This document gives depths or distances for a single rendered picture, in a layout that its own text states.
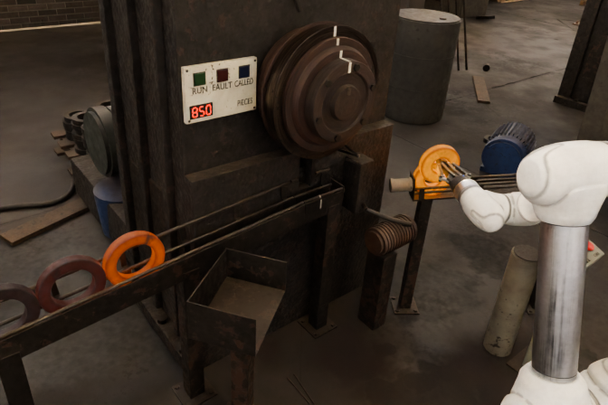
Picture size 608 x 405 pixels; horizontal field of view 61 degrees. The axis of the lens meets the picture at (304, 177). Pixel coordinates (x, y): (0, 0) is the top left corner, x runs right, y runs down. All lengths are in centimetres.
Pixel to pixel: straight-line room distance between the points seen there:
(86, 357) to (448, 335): 156
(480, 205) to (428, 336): 91
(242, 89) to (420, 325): 140
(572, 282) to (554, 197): 21
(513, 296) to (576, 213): 110
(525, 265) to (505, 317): 28
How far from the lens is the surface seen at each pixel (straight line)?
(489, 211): 176
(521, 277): 226
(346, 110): 174
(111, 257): 163
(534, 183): 122
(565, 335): 137
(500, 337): 246
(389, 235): 215
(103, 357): 240
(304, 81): 166
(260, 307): 164
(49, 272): 160
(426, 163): 204
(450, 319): 263
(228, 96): 171
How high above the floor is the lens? 171
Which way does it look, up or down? 29 degrees down
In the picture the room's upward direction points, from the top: 4 degrees clockwise
